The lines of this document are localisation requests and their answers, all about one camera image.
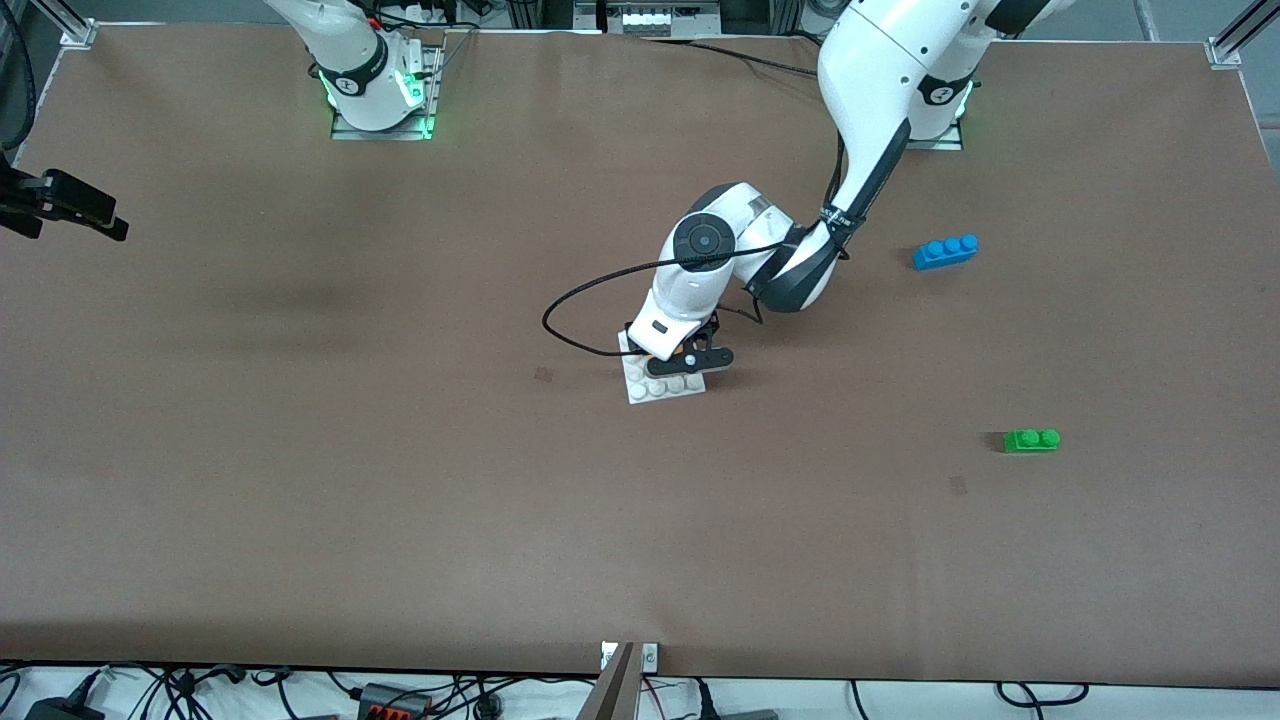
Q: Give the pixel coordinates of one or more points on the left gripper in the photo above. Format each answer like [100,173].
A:
[631,342]

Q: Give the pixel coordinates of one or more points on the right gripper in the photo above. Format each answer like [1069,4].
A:
[62,196]

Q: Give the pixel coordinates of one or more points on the white studded base plate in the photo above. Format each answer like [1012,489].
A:
[665,388]

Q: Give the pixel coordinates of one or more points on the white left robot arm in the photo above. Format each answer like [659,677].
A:
[880,70]

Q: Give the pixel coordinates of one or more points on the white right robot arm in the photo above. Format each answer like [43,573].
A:
[350,60]

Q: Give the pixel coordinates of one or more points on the blue toy block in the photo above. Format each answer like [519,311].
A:
[945,251]

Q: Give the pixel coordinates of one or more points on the green toy block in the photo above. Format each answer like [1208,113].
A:
[1031,440]

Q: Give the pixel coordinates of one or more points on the aluminium corner profile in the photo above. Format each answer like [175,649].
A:
[1225,52]
[78,33]

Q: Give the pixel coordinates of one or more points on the black orange power strip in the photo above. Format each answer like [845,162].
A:
[395,703]

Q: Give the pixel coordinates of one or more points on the black power adapter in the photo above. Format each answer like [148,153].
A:
[65,709]

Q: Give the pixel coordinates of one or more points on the small metal edge bracket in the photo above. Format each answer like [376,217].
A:
[650,656]

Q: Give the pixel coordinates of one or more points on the wooden post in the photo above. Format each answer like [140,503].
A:
[612,690]

